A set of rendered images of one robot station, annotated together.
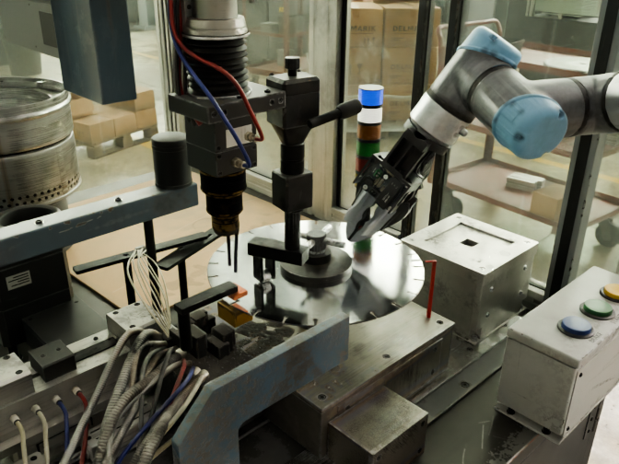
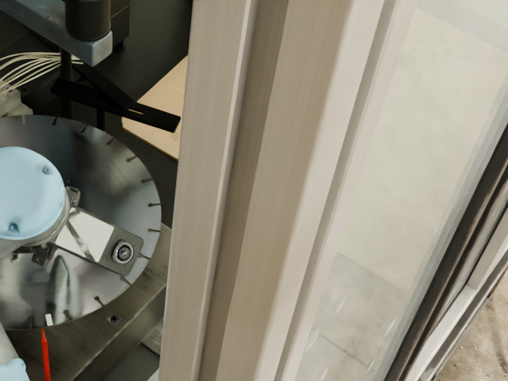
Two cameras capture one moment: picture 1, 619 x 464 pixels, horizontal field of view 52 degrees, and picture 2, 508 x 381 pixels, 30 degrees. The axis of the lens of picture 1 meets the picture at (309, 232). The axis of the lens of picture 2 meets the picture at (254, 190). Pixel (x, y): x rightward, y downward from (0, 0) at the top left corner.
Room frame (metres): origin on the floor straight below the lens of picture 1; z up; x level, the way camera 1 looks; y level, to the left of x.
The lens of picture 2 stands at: (0.90, -0.74, 1.90)
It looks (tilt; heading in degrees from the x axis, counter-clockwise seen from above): 50 degrees down; 71
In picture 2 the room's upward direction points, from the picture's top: 11 degrees clockwise
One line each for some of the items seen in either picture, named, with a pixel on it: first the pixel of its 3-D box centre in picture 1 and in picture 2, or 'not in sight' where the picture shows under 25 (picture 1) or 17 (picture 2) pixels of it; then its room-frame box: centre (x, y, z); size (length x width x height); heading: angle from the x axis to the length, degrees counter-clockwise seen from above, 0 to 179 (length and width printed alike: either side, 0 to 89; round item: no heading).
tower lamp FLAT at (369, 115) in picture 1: (369, 112); not in sight; (1.15, -0.11, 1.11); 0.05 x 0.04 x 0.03; 44
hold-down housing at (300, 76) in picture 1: (292, 137); not in sight; (0.80, 0.02, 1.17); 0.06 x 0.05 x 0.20; 125
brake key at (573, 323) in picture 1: (575, 329); not in sight; (0.78, -0.39, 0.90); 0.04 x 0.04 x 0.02
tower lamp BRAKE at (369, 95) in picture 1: (370, 95); not in sight; (1.15, -0.11, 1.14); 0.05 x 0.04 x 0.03; 44
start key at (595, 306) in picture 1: (597, 310); not in sight; (0.83, -0.44, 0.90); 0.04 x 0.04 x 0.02
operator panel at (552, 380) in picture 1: (578, 347); not in sight; (0.84, -0.43, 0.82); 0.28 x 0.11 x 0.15; 134
